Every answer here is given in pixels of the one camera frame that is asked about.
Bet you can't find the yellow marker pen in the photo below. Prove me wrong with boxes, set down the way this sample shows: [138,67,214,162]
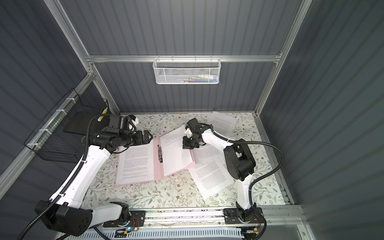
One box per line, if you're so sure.
[97,107,109,122]

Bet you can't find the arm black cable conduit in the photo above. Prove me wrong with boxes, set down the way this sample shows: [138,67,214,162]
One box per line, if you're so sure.
[16,115,133,240]
[206,122,285,240]

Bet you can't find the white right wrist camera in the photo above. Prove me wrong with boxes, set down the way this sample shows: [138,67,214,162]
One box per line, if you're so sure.
[185,128,194,138]

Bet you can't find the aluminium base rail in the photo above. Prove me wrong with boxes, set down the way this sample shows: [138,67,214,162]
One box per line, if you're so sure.
[78,205,315,240]

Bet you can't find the printed paper sheet front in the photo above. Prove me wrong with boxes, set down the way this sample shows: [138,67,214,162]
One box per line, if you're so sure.
[189,160,235,200]

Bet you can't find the white ventilation grille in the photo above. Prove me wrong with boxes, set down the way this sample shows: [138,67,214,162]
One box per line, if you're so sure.
[66,227,244,240]

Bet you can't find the pens in white basket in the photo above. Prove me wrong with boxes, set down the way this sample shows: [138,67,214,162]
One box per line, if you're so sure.
[174,75,219,84]

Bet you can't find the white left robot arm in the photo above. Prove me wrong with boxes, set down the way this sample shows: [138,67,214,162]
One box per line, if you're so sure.
[32,114,153,236]

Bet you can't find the pink file folder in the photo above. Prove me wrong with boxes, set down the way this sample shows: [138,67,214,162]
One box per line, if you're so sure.
[114,137,196,187]

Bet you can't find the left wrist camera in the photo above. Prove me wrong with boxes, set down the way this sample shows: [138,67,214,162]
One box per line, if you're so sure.
[128,115,139,127]

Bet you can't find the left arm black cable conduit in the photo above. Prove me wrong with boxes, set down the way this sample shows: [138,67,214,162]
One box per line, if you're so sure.
[16,115,133,240]

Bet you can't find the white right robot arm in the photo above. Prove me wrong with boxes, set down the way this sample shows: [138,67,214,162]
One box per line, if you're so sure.
[183,118,257,223]

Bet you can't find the white wire mesh basket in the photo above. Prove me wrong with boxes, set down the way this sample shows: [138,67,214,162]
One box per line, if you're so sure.
[153,58,222,85]

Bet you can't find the floral table mat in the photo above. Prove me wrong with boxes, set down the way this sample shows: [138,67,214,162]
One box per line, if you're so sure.
[82,113,290,209]

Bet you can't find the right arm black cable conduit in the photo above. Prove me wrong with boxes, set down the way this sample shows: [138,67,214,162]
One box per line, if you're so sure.
[206,122,285,240]

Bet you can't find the printed paper sheet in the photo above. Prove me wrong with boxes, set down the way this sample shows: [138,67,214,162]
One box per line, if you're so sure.
[160,125,195,177]
[192,145,225,165]
[189,160,235,200]
[207,112,237,137]
[115,144,155,186]

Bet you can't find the black wire mesh basket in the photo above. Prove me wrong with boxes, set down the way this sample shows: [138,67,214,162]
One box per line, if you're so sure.
[24,89,110,163]

